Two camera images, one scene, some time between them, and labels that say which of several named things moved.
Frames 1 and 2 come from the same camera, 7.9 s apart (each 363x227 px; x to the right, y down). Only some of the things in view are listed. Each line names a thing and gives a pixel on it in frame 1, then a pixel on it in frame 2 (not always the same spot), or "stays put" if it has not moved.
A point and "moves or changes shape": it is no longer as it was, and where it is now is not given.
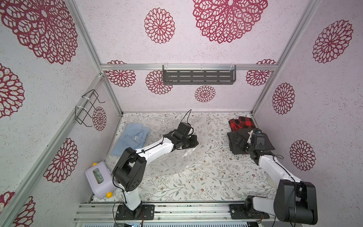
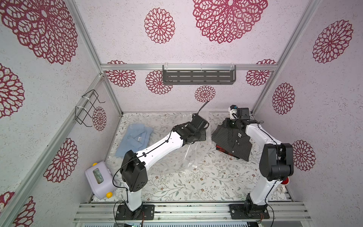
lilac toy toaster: [101, 180] stays put
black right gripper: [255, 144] -> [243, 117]
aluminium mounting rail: [172, 213] stays put
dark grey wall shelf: [199, 74] stays put
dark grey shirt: [237, 140] moves or changes shape
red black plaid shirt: [242, 122] moves or changes shape
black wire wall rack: [90, 102] stays put
